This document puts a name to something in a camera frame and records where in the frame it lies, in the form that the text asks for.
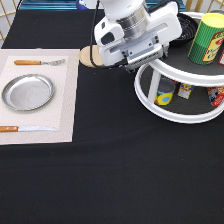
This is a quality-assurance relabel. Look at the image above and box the fork with wooden handle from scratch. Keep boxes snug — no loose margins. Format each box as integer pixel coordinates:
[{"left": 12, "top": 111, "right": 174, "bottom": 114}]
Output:
[{"left": 14, "top": 59, "right": 65, "bottom": 66}]

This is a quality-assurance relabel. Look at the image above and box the blue white food box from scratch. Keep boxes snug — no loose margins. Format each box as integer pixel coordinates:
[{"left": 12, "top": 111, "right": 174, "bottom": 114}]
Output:
[{"left": 178, "top": 83, "right": 194, "bottom": 99}]

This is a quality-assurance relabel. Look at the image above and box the blue yellow can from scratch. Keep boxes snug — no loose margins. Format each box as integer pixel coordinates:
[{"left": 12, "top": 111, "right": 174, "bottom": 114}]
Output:
[{"left": 155, "top": 78, "right": 176, "bottom": 106}]

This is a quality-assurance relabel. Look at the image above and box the red butter box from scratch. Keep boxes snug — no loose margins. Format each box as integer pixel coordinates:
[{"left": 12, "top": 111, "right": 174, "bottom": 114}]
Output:
[{"left": 207, "top": 86, "right": 224, "bottom": 106}]

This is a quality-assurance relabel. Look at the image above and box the black ribbed bowl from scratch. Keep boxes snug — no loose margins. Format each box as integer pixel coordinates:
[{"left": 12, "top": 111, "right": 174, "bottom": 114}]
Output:
[{"left": 170, "top": 13, "right": 198, "bottom": 47}]

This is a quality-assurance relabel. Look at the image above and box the green yellow cylindrical canister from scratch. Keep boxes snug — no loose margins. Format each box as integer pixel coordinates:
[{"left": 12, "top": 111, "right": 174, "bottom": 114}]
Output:
[{"left": 188, "top": 13, "right": 224, "bottom": 65}]

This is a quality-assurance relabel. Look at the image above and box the knife with wooden handle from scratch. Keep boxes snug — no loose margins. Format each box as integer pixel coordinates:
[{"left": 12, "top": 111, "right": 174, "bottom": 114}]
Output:
[{"left": 0, "top": 126, "right": 57, "bottom": 133}]

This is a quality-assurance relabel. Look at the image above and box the beige woven placemat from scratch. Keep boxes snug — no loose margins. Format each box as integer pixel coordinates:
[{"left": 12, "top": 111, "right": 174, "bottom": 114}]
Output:
[{"left": 0, "top": 49, "right": 79, "bottom": 145}]

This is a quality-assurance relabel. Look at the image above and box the round wooden coaster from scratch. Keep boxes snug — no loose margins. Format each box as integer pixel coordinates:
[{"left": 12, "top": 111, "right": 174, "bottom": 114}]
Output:
[{"left": 79, "top": 45, "right": 103, "bottom": 68}]

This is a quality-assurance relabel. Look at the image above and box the white two-tier lazy Susan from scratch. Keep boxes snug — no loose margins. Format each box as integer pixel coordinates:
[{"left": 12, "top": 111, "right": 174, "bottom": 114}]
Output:
[{"left": 133, "top": 11, "right": 224, "bottom": 125}]

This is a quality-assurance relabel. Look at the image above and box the silver metal plate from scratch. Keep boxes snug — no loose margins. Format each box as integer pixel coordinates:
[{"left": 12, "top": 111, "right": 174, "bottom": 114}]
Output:
[{"left": 2, "top": 74, "right": 55, "bottom": 111}]

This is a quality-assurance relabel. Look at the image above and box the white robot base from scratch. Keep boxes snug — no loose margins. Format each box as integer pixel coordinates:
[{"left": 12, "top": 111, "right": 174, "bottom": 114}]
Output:
[{"left": 76, "top": 0, "right": 103, "bottom": 10}]

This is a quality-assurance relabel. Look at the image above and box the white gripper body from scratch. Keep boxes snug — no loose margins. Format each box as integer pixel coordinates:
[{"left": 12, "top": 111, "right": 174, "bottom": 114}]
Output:
[{"left": 94, "top": 2, "right": 182, "bottom": 70}]

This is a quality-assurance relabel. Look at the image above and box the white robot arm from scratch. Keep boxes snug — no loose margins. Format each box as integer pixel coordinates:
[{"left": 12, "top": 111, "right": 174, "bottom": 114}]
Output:
[{"left": 94, "top": 0, "right": 182, "bottom": 70}]

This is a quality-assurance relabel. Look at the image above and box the red raisin box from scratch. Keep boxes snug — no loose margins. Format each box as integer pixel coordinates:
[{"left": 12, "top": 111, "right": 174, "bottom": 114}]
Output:
[{"left": 219, "top": 49, "right": 224, "bottom": 65}]

